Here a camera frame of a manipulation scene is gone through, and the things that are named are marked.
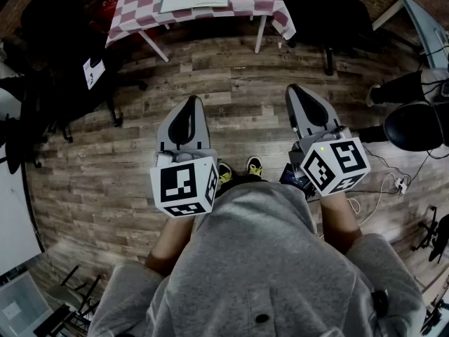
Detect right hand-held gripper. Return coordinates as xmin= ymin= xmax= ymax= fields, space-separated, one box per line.
xmin=284 ymin=84 xmax=372 ymax=198

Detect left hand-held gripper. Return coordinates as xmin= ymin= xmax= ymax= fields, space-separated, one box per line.
xmin=149 ymin=95 xmax=219 ymax=218

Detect person's right forearm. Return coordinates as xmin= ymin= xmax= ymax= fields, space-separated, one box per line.
xmin=317 ymin=190 xmax=363 ymax=256

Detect person's left forearm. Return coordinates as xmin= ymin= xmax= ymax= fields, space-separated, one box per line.
xmin=145 ymin=215 xmax=196 ymax=277

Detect person's left black shoe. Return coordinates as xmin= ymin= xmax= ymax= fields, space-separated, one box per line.
xmin=217 ymin=162 xmax=234 ymax=185

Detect black screen box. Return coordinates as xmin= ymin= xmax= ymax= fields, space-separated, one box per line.
xmin=279 ymin=162 xmax=315 ymax=199

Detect person's right black shoe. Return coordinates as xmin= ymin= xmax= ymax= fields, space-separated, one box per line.
xmin=246 ymin=155 xmax=264 ymax=179

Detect person's black trousers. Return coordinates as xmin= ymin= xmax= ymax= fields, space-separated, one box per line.
xmin=214 ymin=174 xmax=272 ymax=199

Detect black office chair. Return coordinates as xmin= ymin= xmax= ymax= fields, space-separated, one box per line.
xmin=0 ymin=112 xmax=45 ymax=176
xmin=275 ymin=0 xmax=387 ymax=77
xmin=19 ymin=0 xmax=149 ymax=144

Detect white paper sheet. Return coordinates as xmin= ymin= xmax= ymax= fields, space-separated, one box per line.
xmin=82 ymin=57 xmax=107 ymax=91

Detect red white checkered tablecloth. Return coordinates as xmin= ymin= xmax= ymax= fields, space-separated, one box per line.
xmin=105 ymin=0 xmax=297 ymax=48

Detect red box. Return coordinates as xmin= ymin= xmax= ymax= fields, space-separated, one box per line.
xmin=88 ymin=0 xmax=121 ymax=32

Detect pale blue desk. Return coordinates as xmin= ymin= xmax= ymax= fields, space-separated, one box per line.
xmin=371 ymin=0 xmax=449 ymax=72

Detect person's grey sweatshirt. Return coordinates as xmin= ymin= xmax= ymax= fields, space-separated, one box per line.
xmin=87 ymin=180 xmax=427 ymax=337

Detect black wheeled stand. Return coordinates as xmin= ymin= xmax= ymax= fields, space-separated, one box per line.
xmin=411 ymin=205 xmax=449 ymax=263

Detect white desk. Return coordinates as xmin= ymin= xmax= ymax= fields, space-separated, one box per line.
xmin=0 ymin=145 xmax=46 ymax=277

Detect white cabinet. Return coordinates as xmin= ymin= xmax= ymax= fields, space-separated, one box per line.
xmin=0 ymin=271 xmax=54 ymax=337

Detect white cable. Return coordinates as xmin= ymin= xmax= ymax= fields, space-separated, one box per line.
xmin=345 ymin=172 xmax=398 ymax=228

